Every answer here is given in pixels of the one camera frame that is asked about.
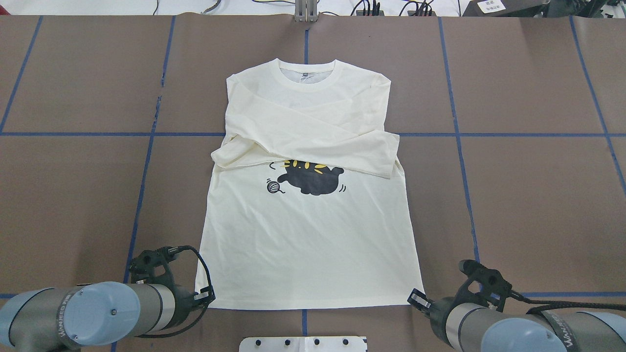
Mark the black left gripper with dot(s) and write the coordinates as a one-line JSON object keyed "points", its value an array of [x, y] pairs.
{"points": [[184, 297]]}

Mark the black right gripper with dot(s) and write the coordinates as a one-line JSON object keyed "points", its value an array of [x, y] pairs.
{"points": [[436, 308]]}

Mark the cream long-sleeve cat shirt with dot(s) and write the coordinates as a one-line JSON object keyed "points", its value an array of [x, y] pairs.
{"points": [[307, 203]]}

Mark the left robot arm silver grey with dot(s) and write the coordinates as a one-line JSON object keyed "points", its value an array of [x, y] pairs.
{"points": [[72, 318]]}

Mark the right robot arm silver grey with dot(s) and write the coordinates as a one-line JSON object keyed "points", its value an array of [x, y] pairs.
{"points": [[471, 326]]}

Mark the black box with label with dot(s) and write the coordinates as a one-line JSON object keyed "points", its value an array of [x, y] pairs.
{"points": [[505, 8]]}

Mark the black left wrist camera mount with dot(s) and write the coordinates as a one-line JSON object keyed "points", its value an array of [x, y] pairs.
{"points": [[152, 267]]}

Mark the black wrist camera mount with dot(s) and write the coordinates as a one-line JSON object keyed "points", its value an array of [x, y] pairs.
{"points": [[484, 287], [152, 267]]}

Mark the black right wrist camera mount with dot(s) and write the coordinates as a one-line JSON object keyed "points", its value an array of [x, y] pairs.
{"points": [[484, 287]]}

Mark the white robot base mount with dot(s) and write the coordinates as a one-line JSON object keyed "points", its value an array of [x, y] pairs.
{"points": [[304, 344]]}

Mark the aluminium frame post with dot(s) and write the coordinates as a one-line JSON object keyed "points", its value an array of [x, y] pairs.
{"points": [[306, 10]]}

